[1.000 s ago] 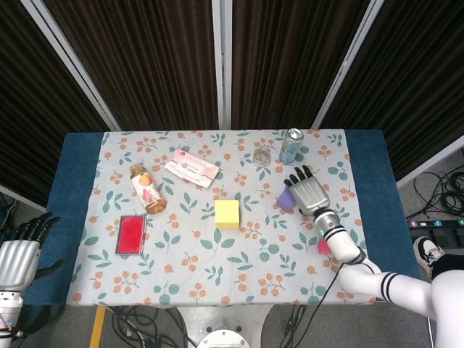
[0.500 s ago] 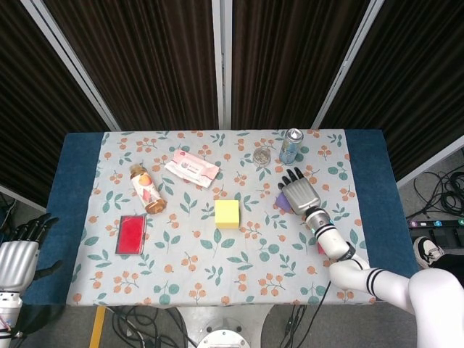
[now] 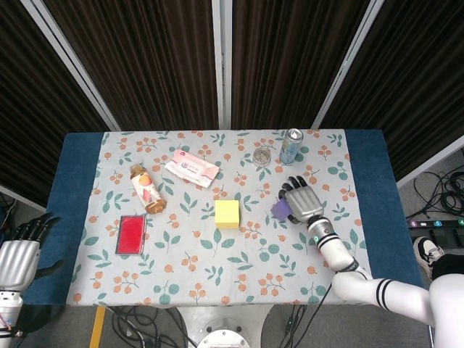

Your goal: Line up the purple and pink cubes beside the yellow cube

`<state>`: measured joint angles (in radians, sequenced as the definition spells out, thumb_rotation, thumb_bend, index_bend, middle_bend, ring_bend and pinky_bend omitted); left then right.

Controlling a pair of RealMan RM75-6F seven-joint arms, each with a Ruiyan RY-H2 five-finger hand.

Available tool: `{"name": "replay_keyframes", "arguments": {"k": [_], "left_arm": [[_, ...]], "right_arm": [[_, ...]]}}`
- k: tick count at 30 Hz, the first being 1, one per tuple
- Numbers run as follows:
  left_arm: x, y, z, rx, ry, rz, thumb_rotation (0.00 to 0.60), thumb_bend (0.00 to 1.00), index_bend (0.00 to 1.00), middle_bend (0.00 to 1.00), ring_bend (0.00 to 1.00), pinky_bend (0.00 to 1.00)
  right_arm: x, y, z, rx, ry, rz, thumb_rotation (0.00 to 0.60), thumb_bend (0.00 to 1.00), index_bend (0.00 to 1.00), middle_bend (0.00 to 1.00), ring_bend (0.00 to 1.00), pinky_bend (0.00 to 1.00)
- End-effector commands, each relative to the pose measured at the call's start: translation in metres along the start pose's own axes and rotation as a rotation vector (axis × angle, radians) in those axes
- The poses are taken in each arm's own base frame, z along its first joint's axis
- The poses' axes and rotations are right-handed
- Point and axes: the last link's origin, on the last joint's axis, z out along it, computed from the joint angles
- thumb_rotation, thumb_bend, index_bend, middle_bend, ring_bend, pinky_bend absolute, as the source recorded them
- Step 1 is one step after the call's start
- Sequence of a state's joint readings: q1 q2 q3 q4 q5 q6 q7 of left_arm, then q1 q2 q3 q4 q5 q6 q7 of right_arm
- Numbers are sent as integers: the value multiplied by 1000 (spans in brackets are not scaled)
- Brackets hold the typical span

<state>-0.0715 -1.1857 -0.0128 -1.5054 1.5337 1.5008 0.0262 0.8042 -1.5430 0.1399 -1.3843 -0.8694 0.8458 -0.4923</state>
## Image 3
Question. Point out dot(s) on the peach tea plastic bottle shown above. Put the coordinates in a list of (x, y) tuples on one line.
[(146, 190)]

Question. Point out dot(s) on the large yellow foam cube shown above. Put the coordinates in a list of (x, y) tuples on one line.
[(227, 214)]

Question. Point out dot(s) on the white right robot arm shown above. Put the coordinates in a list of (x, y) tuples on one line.
[(362, 286)]

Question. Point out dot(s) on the floral leaf print tablecloth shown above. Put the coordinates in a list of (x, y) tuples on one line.
[(203, 272)]

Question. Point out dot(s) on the dark pleated divider panel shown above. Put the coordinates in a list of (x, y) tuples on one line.
[(152, 61), (290, 61), (36, 108), (417, 79)]

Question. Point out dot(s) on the small clear glass jar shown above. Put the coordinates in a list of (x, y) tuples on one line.
[(261, 156)]

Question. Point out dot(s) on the light blue drink can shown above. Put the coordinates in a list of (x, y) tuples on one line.
[(290, 148)]

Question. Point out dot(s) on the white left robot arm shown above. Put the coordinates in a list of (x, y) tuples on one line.
[(9, 308)]

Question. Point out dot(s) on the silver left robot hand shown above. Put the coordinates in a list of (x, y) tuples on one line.
[(16, 262)]

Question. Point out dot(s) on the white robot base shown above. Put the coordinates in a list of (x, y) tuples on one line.
[(224, 337)]

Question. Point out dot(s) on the red ink pad case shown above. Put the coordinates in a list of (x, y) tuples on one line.
[(131, 235)]

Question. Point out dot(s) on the yellow floor tape strip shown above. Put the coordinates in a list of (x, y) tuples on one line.
[(97, 326)]

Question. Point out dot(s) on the pink wet wipes pack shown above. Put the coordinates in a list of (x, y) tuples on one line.
[(190, 167)]

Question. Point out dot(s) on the black and white sneaker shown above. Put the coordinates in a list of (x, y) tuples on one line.
[(427, 253)]

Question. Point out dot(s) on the medium purple foam cube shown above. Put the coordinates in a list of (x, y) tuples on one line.
[(280, 209)]

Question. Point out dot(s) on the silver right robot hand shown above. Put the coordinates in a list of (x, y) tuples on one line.
[(304, 201)]

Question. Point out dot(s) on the blue table cover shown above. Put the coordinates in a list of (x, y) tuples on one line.
[(384, 188)]

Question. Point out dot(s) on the black trouser leg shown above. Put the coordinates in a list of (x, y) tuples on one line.
[(451, 264)]

